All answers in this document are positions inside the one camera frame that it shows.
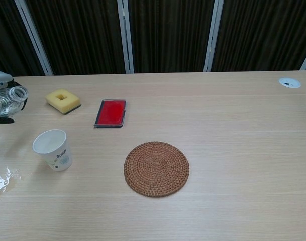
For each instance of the white printed paper cup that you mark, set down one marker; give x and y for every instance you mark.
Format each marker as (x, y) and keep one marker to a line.
(57, 156)

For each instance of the yellow sponge with square hole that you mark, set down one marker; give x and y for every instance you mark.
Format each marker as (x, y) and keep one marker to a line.
(70, 100)

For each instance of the dark pleated partition panel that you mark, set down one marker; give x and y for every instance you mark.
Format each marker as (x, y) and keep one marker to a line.
(170, 35)
(2, 30)
(263, 35)
(80, 35)

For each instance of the round brown woven coaster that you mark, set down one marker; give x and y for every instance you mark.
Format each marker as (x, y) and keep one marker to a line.
(156, 169)

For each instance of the clear green-label plastic water bottle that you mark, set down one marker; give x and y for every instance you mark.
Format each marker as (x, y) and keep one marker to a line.
(9, 101)

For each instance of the red ink pad case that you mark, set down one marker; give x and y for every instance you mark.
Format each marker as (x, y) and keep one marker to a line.
(111, 112)

